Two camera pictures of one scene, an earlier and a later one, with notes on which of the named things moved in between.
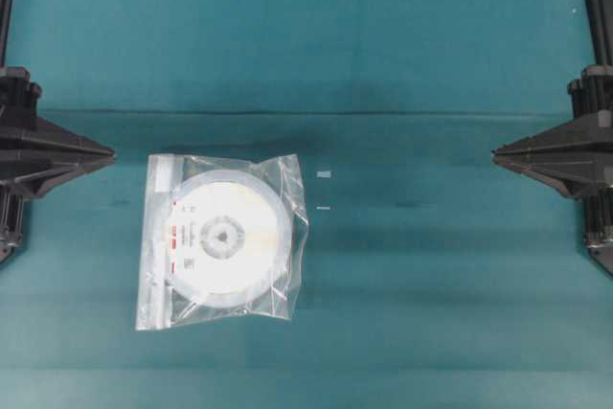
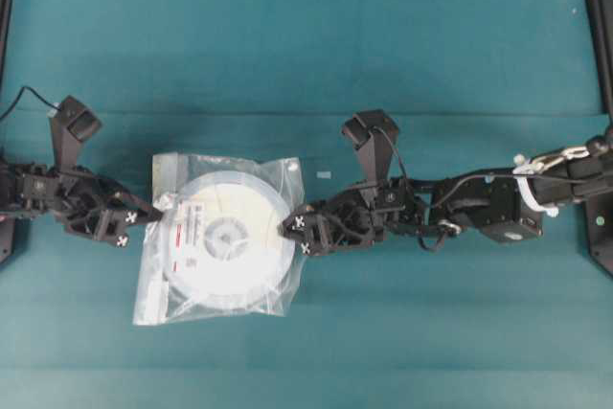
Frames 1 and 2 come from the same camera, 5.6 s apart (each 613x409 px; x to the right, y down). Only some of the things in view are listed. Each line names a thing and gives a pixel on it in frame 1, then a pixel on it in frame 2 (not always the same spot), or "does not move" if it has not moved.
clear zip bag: x=222 y=238 does not move
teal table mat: x=427 y=276 does not move
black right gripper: x=577 y=154 to x=364 y=213
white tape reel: x=228 y=238 does not move
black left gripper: x=35 y=152 to x=74 y=195
